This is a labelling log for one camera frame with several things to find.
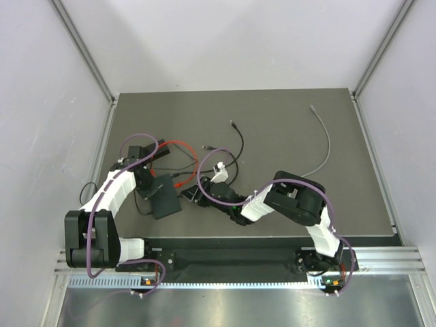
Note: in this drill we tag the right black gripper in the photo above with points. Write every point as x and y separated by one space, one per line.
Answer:
190 193

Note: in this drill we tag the right aluminium frame post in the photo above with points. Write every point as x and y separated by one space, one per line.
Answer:
399 18

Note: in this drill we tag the aluminium front rail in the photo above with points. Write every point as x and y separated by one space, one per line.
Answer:
365 260

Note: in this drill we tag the black ethernet cable long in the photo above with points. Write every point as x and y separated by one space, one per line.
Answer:
231 143

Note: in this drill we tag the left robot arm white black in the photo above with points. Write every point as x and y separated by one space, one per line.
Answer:
91 237

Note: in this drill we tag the left aluminium frame post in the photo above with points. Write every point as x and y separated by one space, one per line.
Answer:
82 48

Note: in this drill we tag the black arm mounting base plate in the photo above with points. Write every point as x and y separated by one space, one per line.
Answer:
243 261

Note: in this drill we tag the aluminium frame post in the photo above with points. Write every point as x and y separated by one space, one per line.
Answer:
399 18
82 48

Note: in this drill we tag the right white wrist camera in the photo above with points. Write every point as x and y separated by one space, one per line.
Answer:
220 173

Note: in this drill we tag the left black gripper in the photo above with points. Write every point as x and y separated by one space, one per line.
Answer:
149 194

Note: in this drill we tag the black power adapter brick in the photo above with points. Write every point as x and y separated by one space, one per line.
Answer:
162 151

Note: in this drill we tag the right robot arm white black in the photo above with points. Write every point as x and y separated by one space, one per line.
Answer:
296 198

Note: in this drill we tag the black network switch box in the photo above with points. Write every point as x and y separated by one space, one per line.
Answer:
165 201

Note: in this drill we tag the slotted grey cable duct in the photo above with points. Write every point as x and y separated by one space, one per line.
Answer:
142 282

